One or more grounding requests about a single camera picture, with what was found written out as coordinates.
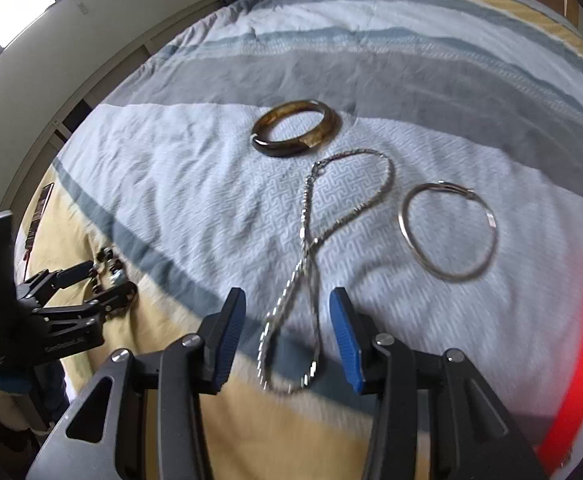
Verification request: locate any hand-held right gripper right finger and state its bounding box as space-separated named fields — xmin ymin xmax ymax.
xmin=328 ymin=287 xmax=547 ymax=480

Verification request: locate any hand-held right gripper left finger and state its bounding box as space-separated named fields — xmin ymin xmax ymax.
xmin=24 ymin=287 xmax=247 ymax=480

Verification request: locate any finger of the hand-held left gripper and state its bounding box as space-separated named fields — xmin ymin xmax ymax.
xmin=35 ymin=282 xmax=138 ymax=324
xmin=18 ymin=259 xmax=96 ymax=307

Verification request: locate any dark beaded bracelet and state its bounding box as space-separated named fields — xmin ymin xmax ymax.
xmin=88 ymin=247 xmax=140 ymax=319

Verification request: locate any silver chain necklace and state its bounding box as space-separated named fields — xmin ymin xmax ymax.
xmin=256 ymin=147 xmax=397 ymax=397

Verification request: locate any red cardboard box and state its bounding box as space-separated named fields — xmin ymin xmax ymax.
xmin=540 ymin=246 xmax=583 ymax=467

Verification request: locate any person's leg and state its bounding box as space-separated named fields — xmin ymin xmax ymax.
xmin=31 ymin=357 xmax=74 ymax=423

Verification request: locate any pink smartphone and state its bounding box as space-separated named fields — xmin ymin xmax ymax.
xmin=23 ymin=182 xmax=55 ymax=262

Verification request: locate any thin silver bangle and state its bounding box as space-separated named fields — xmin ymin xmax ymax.
xmin=399 ymin=180 xmax=500 ymax=281

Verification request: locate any dark brown bangle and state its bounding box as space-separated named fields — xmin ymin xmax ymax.
xmin=250 ymin=99 xmax=343 ymax=160

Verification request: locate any window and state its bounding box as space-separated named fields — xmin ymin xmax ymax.
xmin=0 ymin=0 xmax=78 ymax=92

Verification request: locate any wooden bed headboard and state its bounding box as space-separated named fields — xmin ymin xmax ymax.
xmin=285 ymin=0 xmax=583 ymax=48

